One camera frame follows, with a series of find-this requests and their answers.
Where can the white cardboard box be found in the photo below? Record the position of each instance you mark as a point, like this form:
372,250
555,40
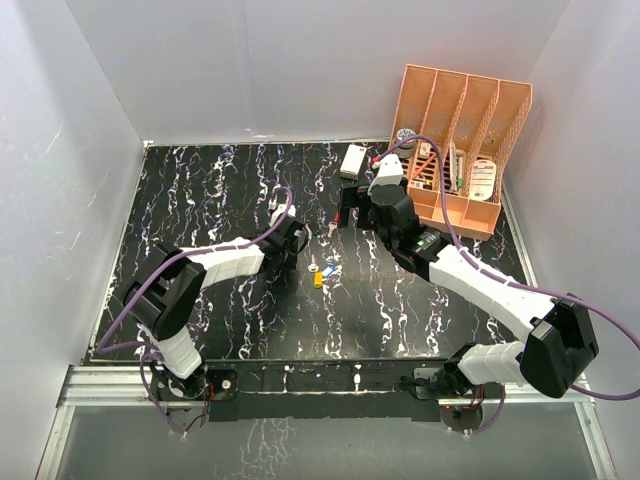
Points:
352,162

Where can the key with blue tag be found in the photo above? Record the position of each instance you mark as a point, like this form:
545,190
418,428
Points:
328,271

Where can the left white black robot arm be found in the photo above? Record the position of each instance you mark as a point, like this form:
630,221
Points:
165,307

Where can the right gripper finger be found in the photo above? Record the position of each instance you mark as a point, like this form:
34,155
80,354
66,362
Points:
364,221
346,202

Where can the grey tape roll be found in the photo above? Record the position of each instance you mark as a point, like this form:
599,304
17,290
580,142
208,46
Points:
406,140

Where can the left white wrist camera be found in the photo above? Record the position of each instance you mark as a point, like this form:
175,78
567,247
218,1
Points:
275,210

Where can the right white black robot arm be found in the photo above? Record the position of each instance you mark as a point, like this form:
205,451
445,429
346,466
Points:
554,338

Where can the key with red tag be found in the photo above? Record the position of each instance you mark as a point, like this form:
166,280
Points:
333,225

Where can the key with yellow tag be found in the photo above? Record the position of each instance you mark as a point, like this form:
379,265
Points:
317,275

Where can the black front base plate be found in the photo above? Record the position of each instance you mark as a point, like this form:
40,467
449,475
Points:
229,391

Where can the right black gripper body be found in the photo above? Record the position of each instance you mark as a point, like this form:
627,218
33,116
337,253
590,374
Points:
379,227

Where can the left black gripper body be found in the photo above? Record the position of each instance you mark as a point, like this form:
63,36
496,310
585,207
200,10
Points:
288,261

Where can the pink desk organizer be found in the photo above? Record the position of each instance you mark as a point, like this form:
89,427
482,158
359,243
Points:
474,122

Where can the pens in organizer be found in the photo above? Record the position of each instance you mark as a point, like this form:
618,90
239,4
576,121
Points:
456,168

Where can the white packaged card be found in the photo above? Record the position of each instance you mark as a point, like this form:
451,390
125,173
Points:
483,179

